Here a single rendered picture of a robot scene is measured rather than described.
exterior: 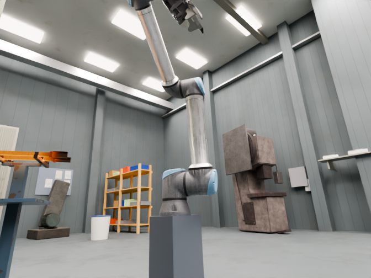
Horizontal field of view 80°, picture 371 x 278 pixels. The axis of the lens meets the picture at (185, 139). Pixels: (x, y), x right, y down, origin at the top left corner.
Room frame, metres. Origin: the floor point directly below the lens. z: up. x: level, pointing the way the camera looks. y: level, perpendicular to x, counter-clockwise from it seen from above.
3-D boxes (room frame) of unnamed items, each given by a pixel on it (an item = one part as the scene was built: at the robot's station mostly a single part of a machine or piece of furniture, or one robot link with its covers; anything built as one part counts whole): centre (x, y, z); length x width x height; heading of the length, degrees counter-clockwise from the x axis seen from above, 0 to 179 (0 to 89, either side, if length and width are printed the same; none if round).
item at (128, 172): (8.30, 2.22, 1.13); 2.50 x 0.67 x 2.26; 43
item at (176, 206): (1.41, 0.08, 0.65); 0.19 x 0.19 x 0.10
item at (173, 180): (1.40, 0.07, 0.79); 0.17 x 0.15 x 0.18; 74
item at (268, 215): (6.43, -2.02, 1.53); 1.57 x 1.45 x 3.06; 43
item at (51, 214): (7.34, 4.31, 0.91); 1.05 x 1.04 x 1.81; 43
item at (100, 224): (6.27, 2.35, 0.29); 0.51 x 0.48 x 0.59; 133
